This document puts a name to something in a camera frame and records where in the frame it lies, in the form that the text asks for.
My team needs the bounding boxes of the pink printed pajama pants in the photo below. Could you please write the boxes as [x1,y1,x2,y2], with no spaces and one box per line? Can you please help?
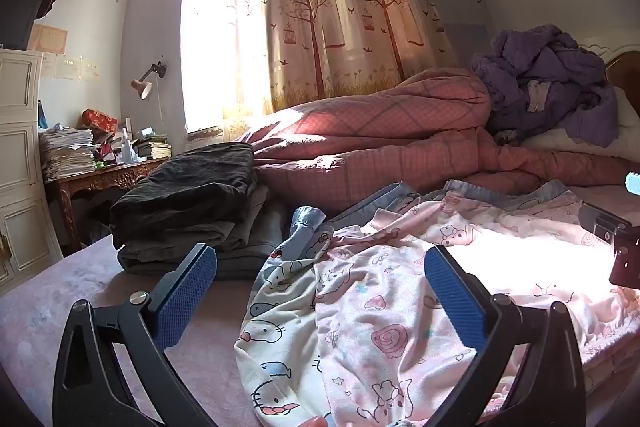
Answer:
[312,192,636,427]

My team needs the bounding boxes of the white wall certificate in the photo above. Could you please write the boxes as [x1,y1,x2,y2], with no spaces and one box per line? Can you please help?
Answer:
[54,56,82,81]

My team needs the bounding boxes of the clear plastic bottle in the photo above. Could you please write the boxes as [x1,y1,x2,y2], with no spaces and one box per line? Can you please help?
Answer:
[120,129,137,164]

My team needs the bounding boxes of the black folded pants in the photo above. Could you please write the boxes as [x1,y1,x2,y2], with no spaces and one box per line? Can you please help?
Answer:
[109,142,257,249]

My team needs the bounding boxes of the carved wooden desk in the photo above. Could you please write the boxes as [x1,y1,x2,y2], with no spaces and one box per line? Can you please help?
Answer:
[44,157,171,254]

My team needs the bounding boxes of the purple fleece blanket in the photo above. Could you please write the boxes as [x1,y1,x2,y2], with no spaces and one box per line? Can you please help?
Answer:
[470,24,622,148]

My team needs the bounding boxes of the white panelled cabinet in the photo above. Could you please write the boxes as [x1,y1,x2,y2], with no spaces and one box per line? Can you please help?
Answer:
[0,48,63,294]

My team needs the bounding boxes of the grey folded pants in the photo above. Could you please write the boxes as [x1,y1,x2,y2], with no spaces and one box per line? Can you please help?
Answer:
[117,186,287,280]

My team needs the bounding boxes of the orange wall certificate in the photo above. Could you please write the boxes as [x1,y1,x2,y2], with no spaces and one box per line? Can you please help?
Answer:
[28,24,68,55]

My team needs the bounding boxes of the white pillow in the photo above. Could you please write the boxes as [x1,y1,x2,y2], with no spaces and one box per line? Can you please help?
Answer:
[520,87,640,158]

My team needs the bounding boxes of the bed with pink sheet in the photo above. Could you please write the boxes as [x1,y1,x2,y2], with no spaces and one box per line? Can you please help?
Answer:
[0,184,640,427]

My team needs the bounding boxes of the stack of books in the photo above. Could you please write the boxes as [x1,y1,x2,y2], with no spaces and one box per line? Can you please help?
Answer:
[136,134,173,160]

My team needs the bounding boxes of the pink checked quilt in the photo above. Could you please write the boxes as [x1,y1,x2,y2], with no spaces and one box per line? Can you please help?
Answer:
[227,68,640,210]

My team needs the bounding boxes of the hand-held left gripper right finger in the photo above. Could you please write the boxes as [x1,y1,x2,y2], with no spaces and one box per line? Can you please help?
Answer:
[424,245,587,427]

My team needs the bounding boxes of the red box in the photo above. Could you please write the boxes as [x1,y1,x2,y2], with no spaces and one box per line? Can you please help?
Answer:
[79,108,120,136]

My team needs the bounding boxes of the window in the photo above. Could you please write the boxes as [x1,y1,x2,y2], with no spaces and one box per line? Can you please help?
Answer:
[181,0,273,134]

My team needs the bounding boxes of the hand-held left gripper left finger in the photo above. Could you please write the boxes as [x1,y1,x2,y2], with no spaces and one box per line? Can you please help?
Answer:
[52,243,221,427]

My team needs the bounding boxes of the stack of papers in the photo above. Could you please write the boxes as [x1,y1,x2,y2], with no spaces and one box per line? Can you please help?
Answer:
[39,123,99,182]

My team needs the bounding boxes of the tree-print curtain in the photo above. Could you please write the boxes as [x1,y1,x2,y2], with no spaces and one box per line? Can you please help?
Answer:
[227,0,458,118]

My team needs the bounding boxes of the pink wall lamp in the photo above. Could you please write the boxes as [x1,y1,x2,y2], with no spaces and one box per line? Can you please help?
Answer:
[131,62,167,102]

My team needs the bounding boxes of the white cat-print pajama pants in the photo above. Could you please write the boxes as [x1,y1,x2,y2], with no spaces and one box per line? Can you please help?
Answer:
[235,206,351,427]

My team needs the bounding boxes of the bed headboard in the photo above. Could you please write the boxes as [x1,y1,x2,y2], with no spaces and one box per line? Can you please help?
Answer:
[575,34,640,92]

